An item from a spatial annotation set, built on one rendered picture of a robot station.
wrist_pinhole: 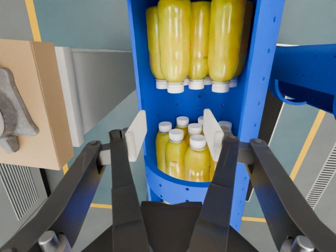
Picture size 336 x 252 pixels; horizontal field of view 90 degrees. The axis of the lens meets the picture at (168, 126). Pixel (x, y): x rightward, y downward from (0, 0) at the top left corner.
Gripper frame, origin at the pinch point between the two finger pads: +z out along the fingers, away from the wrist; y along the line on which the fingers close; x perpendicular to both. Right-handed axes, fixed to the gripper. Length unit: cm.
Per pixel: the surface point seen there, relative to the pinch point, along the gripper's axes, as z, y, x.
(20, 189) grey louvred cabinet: 96, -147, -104
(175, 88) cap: 20.6, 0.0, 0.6
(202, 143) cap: 16.8, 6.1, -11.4
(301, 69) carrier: 55, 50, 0
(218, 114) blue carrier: 33.4, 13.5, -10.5
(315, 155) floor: 132, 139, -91
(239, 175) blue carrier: 10.8, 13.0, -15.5
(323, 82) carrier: 42, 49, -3
